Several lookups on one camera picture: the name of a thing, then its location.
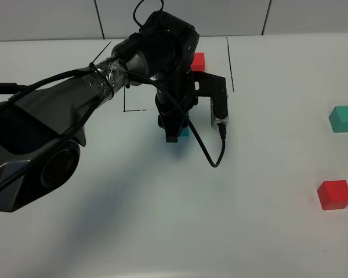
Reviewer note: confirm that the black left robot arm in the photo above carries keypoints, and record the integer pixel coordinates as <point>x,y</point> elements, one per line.
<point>42,125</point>

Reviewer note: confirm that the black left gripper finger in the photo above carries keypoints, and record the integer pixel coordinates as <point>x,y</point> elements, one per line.
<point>171,124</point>

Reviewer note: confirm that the green block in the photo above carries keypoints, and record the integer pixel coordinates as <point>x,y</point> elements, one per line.
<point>339,119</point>

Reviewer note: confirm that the red template block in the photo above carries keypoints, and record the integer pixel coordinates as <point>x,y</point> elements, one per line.
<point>198,63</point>

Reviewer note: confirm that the blue block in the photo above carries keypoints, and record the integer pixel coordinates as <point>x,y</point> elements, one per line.
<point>184,129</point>

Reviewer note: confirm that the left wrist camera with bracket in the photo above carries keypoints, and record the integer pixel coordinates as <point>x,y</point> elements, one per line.
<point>214,87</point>

